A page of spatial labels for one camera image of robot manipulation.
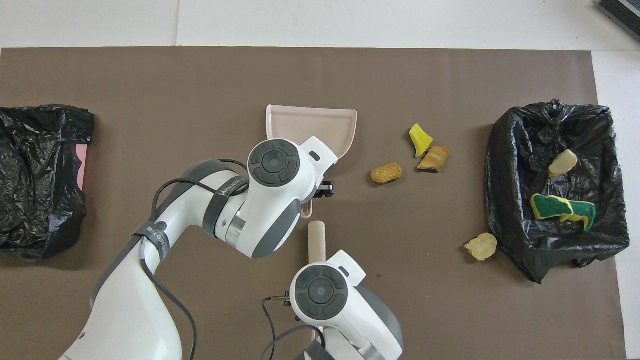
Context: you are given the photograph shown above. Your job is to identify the dark ribbed device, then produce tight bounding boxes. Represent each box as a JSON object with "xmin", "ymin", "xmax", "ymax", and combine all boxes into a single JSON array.
[{"xmin": 597, "ymin": 0, "xmax": 640, "ymax": 43}]

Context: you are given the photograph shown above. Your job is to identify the green yellow curved sponge piece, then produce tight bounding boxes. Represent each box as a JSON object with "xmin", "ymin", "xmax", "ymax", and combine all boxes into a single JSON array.
[{"xmin": 530, "ymin": 193, "xmax": 574, "ymax": 221}]

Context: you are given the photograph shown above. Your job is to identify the brown paper table mat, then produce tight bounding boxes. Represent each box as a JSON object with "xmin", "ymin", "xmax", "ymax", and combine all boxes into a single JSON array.
[{"xmin": 0, "ymin": 46, "xmax": 628, "ymax": 360}]

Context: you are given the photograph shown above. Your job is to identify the yellow sponge piece green backing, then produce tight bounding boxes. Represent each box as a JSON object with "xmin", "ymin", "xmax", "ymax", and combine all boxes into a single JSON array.
[{"xmin": 559, "ymin": 200, "xmax": 597, "ymax": 232}]

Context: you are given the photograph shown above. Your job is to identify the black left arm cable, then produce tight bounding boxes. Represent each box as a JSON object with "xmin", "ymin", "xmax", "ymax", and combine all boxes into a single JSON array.
[{"xmin": 141, "ymin": 159, "xmax": 251, "ymax": 360}]

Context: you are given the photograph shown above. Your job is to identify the black bag lined pink bin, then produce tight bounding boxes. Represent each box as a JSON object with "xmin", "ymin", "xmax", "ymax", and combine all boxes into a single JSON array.
[{"xmin": 0, "ymin": 104, "xmax": 96, "ymax": 263}]

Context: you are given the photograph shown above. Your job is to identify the pale yellow sponge chunk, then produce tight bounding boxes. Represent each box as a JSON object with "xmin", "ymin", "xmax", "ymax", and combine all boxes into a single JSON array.
[{"xmin": 464, "ymin": 232, "xmax": 499, "ymax": 262}]

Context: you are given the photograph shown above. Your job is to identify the orange striped sponge piece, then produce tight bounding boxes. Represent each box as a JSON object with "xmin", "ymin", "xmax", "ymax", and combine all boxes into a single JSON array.
[{"xmin": 416, "ymin": 145, "xmax": 451, "ymax": 174}]

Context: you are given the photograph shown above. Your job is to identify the beige sponge chunk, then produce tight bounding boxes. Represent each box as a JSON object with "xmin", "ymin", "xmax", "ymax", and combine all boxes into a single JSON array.
[{"xmin": 548, "ymin": 149, "xmax": 578, "ymax": 179}]

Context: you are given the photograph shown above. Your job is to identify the yellow sponge wedge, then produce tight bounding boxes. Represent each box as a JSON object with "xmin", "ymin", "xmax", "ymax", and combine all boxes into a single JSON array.
[{"xmin": 409, "ymin": 123, "xmax": 435, "ymax": 158}]

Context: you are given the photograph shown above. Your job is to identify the brown oval sponge piece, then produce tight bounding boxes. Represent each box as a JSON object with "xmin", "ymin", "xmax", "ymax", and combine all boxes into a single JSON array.
[{"xmin": 370, "ymin": 162, "xmax": 404, "ymax": 185}]

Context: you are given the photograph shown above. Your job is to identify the beige plastic dustpan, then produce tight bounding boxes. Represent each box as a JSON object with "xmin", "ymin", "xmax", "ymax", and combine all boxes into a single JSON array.
[{"xmin": 265, "ymin": 104, "xmax": 358, "ymax": 221}]

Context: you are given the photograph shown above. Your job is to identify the beige hand brush black bristles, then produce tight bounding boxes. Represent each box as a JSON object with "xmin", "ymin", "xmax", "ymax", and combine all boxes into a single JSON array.
[{"xmin": 307, "ymin": 220, "xmax": 327, "ymax": 346}]

